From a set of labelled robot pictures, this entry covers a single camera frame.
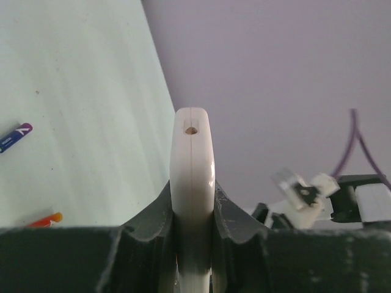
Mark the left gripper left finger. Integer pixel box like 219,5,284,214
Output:
100,183,177,292

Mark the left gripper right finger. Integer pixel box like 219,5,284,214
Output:
211,183,269,292

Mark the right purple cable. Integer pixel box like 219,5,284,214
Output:
331,108,391,193

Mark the red orange battery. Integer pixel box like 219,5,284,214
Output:
27,212,63,228

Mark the purple blue battery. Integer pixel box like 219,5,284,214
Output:
1,123,33,153

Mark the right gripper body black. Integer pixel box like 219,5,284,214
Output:
251,203,293,229

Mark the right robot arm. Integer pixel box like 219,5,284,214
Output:
252,171,390,230

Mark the white remote control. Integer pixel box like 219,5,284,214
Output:
169,107,216,292

